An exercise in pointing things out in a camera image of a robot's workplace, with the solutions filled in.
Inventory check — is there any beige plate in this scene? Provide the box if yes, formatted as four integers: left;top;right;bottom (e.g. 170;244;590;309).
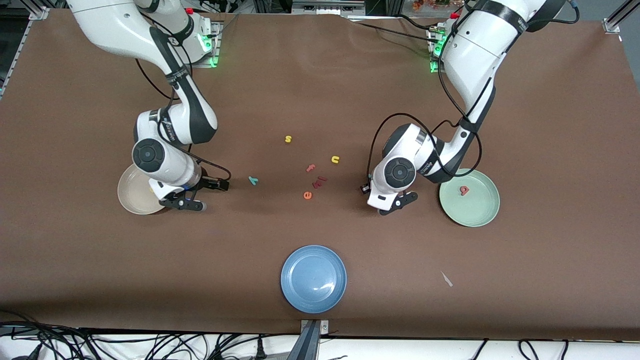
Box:
117;164;173;216

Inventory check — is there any green plate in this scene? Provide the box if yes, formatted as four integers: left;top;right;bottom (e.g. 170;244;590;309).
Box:
439;168;501;228

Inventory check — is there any blue plate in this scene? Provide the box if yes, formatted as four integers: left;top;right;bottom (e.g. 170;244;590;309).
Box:
280;244;347;315

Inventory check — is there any grey power strip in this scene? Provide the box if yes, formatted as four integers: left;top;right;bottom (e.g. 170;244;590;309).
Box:
291;0;366;16

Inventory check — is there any orange decoration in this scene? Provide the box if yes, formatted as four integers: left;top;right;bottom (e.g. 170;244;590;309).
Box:
412;0;452;12

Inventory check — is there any long black right arm cable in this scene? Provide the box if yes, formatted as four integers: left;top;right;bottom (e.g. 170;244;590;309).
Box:
134;15;232;182

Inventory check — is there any long black arm cable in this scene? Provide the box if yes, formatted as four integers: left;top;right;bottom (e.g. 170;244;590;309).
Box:
134;15;232;182
367;30;484;194

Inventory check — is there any long black left arm cable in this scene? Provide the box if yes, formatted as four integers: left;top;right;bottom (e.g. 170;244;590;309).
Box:
367;30;484;194

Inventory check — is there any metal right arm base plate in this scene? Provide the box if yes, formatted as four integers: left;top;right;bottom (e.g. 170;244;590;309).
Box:
192;20;221;69

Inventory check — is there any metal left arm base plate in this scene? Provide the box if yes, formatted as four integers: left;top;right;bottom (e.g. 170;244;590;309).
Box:
427;25;451;75

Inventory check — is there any black cable on table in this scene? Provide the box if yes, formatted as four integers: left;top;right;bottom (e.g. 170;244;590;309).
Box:
350;14;442;45

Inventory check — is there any metal front camera mount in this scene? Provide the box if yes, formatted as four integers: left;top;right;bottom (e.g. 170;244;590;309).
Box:
286;319;331;360

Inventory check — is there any tangled black cable bundle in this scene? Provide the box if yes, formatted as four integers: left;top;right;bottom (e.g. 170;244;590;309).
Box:
0;310;283;360

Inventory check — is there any looped black cable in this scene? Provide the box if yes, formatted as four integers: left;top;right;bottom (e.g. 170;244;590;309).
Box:
517;339;571;360

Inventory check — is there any aluminium frame profile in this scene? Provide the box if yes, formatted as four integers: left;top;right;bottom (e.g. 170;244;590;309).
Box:
602;0;640;35
0;0;51;98

